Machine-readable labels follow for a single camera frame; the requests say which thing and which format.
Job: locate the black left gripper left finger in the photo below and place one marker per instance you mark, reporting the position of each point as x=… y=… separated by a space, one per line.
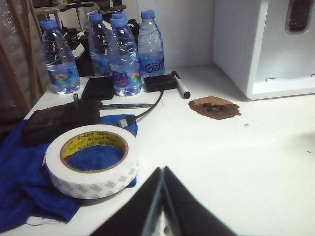
x=137 y=209

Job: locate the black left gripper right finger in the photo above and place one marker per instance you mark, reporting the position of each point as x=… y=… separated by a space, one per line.
x=192 y=211

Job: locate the white water dispenser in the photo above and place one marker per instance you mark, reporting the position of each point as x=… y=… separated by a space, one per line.
x=236 y=49

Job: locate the dark dispenser tap lever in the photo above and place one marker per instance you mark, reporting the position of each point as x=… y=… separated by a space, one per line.
x=297 y=17

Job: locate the white double-sided tape roll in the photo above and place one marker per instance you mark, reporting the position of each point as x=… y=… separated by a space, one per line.
x=98 y=183

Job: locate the thin metal tweezers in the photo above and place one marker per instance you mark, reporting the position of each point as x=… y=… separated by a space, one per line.
x=128 y=105

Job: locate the brown patch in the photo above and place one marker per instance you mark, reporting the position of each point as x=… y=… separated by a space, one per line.
x=214 y=109

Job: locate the large dark rectangular block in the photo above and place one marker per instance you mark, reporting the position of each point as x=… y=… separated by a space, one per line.
x=61 y=120

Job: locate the blue cloth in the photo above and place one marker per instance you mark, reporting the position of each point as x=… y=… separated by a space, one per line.
x=24 y=177

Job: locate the small black square box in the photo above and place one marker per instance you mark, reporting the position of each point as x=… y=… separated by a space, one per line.
x=98 y=88

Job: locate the black marker pen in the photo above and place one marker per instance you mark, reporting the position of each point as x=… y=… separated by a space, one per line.
x=180 y=84

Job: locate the black and white sneaker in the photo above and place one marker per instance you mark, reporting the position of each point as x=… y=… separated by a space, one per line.
x=73 y=41

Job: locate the plastic-wrapped wooden frame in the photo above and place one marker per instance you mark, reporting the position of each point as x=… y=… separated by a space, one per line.
x=19 y=61

